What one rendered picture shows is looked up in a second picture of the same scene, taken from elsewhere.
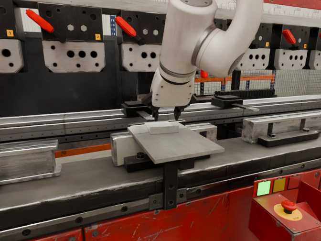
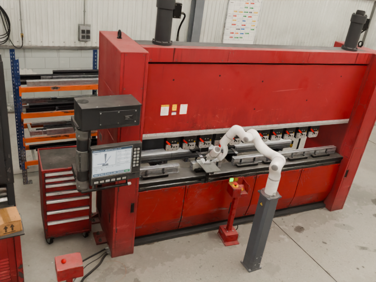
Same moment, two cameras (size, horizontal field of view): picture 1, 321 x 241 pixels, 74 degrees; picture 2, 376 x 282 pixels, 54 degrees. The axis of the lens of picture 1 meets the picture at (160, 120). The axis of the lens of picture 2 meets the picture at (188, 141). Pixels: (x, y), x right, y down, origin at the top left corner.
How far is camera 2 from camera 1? 366 cm
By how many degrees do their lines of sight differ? 13
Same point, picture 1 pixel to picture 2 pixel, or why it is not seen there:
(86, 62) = (191, 146)
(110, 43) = not seen: hidden behind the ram
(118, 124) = (188, 154)
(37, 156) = (175, 167)
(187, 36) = (215, 154)
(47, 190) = (179, 175)
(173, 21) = (213, 152)
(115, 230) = (192, 186)
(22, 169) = (171, 170)
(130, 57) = (201, 145)
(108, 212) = (191, 182)
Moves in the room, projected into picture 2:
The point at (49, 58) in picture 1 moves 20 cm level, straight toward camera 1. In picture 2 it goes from (183, 146) to (193, 155)
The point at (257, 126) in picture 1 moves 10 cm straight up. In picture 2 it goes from (235, 160) to (237, 153)
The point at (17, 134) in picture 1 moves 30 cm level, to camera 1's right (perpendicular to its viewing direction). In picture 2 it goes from (158, 157) to (183, 159)
